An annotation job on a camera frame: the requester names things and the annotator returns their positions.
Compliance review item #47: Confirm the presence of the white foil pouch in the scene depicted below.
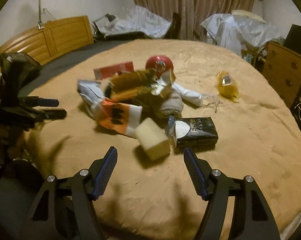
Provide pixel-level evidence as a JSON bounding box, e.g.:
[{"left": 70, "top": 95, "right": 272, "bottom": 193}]
[{"left": 77, "top": 80, "right": 105, "bottom": 121}]

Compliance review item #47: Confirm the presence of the yellow sponge block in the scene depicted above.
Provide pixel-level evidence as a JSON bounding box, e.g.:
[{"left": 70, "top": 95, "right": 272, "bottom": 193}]
[{"left": 135, "top": 118, "right": 170, "bottom": 161}]

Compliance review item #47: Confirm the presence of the black trash bag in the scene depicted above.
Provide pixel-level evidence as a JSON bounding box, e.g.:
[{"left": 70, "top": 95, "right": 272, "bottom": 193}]
[{"left": 0, "top": 52, "right": 42, "bottom": 98}]

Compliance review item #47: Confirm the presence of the dark grey bed sheet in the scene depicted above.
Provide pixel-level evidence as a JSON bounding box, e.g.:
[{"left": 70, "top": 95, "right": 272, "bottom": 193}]
[{"left": 17, "top": 39, "right": 131, "bottom": 98}]

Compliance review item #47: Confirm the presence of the wooden headboard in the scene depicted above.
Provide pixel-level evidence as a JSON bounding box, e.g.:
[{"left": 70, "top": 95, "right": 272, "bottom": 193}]
[{"left": 0, "top": 15, "right": 93, "bottom": 72}]

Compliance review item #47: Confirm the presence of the red carton box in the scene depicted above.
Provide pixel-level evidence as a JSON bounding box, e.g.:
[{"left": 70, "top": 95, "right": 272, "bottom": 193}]
[{"left": 93, "top": 61, "right": 134, "bottom": 80}]

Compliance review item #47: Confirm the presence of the gold foil box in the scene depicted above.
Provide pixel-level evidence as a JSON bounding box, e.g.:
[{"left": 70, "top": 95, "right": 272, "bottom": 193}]
[{"left": 110, "top": 69, "right": 176, "bottom": 102}]

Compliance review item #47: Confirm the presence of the black tissue pack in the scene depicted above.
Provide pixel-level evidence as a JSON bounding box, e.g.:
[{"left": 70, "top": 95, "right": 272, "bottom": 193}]
[{"left": 165, "top": 116, "right": 219, "bottom": 148}]

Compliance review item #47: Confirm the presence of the black desk lamp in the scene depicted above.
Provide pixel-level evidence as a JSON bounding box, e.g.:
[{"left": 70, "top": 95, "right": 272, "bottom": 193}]
[{"left": 93, "top": 14, "right": 117, "bottom": 31}]

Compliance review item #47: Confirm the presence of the grey knitted sock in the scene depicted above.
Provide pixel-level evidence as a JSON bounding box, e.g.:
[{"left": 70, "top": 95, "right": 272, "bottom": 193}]
[{"left": 144, "top": 91, "right": 184, "bottom": 119}]

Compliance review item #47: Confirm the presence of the red apple-shaped ball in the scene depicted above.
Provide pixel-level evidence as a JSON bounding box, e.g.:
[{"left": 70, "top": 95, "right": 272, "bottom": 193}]
[{"left": 145, "top": 55, "right": 174, "bottom": 77}]

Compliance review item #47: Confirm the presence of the left white plastic cover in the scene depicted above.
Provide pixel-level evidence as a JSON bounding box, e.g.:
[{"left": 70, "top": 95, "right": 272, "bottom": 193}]
[{"left": 93, "top": 5, "right": 172, "bottom": 41}]

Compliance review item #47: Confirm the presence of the white plastic cover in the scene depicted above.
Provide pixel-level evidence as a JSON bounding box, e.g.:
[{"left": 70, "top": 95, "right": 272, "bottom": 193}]
[
  {"left": 93, "top": 5, "right": 172, "bottom": 41},
  {"left": 200, "top": 10, "right": 283, "bottom": 56}
]

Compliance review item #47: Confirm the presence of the white crumpled tissue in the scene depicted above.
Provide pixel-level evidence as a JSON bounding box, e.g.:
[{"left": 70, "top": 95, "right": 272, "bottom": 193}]
[{"left": 172, "top": 82, "right": 220, "bottom": 112}]

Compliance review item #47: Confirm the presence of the yellow snack wrapper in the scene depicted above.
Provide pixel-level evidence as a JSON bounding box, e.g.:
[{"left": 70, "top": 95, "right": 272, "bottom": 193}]
[{"left": 216, "top": 70, "right": 239, "bottom": 101}]

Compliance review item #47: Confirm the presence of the wooden drawer chest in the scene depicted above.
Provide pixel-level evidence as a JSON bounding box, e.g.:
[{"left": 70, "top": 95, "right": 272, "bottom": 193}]
[{"left": 262, "top": 42, "right": 301, "bottom": 108}]

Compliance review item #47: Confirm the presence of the right white plastic cover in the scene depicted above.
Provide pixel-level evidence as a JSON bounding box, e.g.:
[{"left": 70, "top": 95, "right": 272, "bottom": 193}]
[{"left": 200, "top": 10, "right": 283, "bottom": 56}]

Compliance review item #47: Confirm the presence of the black television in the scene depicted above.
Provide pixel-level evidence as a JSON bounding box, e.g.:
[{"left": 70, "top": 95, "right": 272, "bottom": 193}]
[{"left": 284, "top": 24, "right": 301, "bottom": 54}]

